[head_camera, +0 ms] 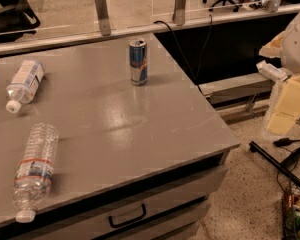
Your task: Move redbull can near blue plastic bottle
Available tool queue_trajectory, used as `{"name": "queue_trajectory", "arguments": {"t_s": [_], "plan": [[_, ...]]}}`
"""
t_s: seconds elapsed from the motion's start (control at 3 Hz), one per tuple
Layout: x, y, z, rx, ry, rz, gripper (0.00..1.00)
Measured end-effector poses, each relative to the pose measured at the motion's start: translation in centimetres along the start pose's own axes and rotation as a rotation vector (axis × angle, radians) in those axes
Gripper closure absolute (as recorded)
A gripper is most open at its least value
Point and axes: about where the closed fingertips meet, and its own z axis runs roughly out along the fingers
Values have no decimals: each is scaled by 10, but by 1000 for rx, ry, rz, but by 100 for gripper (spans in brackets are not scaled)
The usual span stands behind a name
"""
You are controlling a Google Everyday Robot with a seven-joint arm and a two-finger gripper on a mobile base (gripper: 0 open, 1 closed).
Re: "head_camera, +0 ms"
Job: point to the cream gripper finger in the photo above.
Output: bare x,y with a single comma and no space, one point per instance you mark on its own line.
284,109
272,48

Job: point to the redbull can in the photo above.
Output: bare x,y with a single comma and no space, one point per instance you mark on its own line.
138,61

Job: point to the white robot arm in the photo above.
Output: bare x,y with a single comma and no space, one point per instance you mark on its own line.
289,54

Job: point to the white label plastic bottle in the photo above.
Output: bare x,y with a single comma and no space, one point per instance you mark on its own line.
24,85

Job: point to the clear plastic water bottle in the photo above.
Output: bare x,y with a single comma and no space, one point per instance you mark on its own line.
33,180

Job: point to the white tissue packet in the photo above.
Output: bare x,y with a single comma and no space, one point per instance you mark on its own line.
271,72

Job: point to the black power adapter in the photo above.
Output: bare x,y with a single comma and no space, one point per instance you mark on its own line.
283,142

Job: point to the black stand leg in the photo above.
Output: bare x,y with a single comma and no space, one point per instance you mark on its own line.
282,169

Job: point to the black office chair left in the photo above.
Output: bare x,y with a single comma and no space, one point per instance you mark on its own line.
16,19

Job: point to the middle metal bracket post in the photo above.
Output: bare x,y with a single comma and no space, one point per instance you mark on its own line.
178,17

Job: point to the wire basket of items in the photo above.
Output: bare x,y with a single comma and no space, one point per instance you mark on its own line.
291,215

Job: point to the left metal bracket post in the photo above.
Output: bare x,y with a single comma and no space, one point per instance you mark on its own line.
103,17

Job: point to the black drawer handle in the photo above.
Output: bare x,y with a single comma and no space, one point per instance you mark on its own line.
127,217

